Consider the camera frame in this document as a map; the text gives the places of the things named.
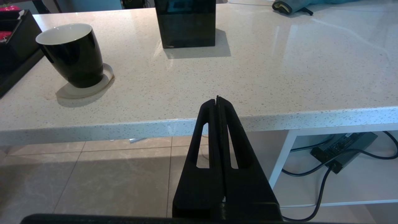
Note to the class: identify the black mug white inside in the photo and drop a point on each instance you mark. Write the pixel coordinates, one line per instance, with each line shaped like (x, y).
(74, 59)

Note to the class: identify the black tissue box white lid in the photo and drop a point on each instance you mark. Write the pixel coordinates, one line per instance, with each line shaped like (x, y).
(186, 25)

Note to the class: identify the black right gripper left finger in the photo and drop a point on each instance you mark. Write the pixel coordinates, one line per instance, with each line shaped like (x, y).
(199, 193)

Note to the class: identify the black compartment organizer box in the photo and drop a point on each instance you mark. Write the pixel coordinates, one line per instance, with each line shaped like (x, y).
(18, 46)

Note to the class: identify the red coffee sachet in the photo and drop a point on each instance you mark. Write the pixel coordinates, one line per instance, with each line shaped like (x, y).
(4, 36)

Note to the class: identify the white round coaster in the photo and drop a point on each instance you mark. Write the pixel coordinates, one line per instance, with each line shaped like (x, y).
(93, 92)

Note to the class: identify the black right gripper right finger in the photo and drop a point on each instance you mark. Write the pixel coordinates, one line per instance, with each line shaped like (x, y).
(248, 193)

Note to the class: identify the black serving tray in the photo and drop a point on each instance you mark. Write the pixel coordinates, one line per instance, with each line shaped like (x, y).
(18, 77)

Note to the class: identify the grey oven mitt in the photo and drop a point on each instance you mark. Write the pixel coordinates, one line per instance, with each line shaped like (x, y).
(289, 6)

